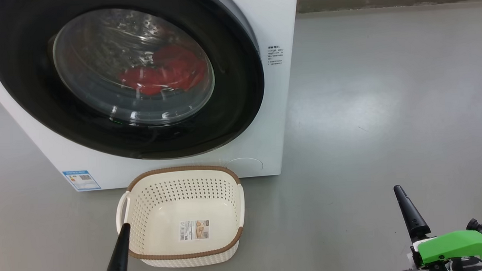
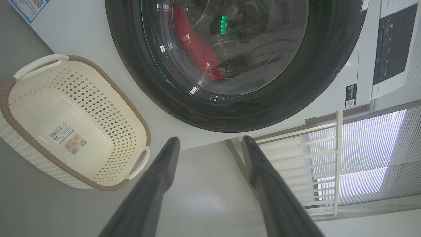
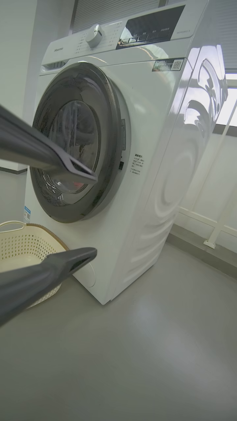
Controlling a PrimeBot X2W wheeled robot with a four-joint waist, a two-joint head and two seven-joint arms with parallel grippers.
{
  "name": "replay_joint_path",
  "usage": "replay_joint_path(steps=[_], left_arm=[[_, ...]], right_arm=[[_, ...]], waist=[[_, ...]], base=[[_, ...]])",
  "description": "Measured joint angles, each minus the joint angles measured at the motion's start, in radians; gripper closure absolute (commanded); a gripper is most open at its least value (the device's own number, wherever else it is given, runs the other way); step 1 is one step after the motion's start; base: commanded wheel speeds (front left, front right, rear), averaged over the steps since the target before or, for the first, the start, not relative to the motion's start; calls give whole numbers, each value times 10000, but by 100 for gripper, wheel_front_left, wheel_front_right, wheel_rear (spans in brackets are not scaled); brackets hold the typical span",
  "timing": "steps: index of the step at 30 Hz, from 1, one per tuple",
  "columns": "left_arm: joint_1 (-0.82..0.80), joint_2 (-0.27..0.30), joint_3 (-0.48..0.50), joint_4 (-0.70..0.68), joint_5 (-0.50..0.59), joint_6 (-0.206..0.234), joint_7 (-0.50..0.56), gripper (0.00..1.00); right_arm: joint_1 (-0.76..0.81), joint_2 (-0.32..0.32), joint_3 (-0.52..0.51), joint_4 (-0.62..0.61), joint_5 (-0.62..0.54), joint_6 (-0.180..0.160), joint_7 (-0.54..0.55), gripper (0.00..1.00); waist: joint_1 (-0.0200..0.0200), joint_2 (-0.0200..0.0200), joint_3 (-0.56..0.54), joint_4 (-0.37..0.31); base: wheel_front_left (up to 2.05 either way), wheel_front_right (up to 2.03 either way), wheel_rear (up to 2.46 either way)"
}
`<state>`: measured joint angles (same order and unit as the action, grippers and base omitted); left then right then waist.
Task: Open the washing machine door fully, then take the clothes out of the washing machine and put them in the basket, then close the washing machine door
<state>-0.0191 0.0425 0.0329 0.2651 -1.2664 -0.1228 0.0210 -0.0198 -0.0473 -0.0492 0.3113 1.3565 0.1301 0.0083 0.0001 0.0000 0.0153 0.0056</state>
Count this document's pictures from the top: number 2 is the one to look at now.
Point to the white metal railing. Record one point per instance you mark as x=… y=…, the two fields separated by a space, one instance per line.
x=338 y=158

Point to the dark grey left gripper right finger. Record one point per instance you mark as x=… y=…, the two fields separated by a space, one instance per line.
x=276 y=197

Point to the dark round washer door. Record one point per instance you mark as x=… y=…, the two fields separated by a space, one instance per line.
x=296 y=89

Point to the white paper barcode label sticker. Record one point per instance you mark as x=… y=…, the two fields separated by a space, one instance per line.
x=68 y=139

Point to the cream perforated laundry basket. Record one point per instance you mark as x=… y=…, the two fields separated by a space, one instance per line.
x=52 y=108

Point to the blue-edged energy label sticker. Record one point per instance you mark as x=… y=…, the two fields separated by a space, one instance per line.
x=28 y=8

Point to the white front-load washing machine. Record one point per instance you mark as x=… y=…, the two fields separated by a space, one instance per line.
x=85 y=36

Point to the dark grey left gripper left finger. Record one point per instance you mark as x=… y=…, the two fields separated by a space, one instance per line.
x=148 y=197

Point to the white window blind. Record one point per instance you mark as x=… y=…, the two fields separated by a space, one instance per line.
x=368 y=148

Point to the red garment with white trim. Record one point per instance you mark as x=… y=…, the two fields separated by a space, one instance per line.
x=197 y=49

